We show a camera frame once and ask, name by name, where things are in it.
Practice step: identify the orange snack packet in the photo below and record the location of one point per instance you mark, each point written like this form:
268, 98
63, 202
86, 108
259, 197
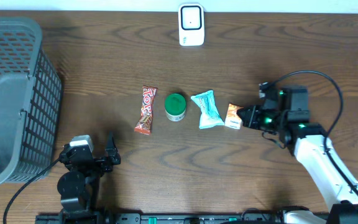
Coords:
232, 119

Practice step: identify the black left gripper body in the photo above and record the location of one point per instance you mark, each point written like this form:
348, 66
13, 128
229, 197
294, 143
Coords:
100, 167

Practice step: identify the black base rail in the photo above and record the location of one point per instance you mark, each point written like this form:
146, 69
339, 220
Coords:
166, 218

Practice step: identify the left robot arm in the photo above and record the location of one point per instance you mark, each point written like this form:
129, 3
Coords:
79, 187

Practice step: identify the light teal snack packet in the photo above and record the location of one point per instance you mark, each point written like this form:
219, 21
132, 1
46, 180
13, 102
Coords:
210, 116

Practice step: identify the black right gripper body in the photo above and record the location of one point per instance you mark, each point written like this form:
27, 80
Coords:
270, 118

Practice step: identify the green lid jar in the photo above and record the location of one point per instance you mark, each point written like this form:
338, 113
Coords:
175, 107

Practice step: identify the white barcode scanner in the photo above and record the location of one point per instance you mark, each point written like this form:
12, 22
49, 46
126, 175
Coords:
191, 29

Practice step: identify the grey plastic mesh basket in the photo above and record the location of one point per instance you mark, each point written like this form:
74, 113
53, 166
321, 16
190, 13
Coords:
30, 99

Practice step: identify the red Top chocolate bar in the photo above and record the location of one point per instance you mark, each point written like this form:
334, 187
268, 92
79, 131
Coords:
144, 125

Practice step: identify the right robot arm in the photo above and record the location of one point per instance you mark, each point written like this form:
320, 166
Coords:
310, 145

